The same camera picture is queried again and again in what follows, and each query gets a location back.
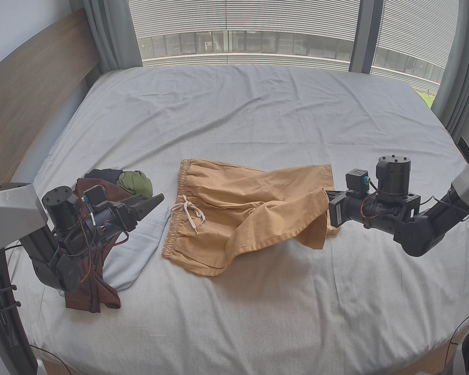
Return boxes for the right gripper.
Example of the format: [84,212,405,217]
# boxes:
[328,189,377,231]

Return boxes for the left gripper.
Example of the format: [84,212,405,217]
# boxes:
[97,193,166,233]

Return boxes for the tan shorts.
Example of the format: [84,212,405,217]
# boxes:
[161,159,342,277]

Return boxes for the bed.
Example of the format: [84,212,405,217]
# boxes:
[0,8,469,375]

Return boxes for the green garment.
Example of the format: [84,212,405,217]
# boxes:
[116,170,154,203]

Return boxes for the pale blue garment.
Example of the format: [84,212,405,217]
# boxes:
[102,205,172,291]

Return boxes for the black garment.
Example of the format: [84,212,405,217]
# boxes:
[84,168,122,183]

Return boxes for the brown garment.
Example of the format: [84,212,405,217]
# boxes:
[64,177,149,313]

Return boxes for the window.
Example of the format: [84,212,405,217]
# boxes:
[124,0,461,106]

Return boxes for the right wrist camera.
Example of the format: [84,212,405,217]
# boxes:
[344,168,371,199]

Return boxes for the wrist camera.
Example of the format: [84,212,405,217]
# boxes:
[82,185,107,207]
[344,168,371,199]

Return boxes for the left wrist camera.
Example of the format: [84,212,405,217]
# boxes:
[82,185,107,207]

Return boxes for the black cable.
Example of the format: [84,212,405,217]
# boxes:
[30,344,75,375]

